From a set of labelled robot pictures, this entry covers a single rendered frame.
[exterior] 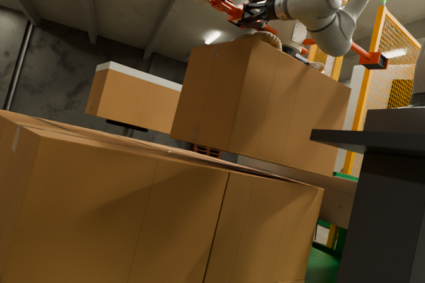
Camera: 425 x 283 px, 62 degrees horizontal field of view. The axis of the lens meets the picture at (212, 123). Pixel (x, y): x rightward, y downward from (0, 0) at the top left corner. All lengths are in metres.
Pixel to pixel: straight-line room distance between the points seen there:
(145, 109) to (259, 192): 1.56
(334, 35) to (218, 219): 0.71
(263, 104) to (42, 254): 0.80
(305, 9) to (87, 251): 0.92
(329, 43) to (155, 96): 1.71
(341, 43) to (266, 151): 0.45
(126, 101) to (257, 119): 1.54
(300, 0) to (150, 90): 1.72
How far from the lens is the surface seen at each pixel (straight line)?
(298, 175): 1.81
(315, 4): 1.15
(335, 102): 1.56
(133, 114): 2.65
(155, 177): 1.00
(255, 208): 1.31
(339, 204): 1.69
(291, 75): 1.35
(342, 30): 1.26
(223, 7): 1.37
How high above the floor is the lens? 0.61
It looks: 4 degrees up
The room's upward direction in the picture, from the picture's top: 14 degrees clockwise
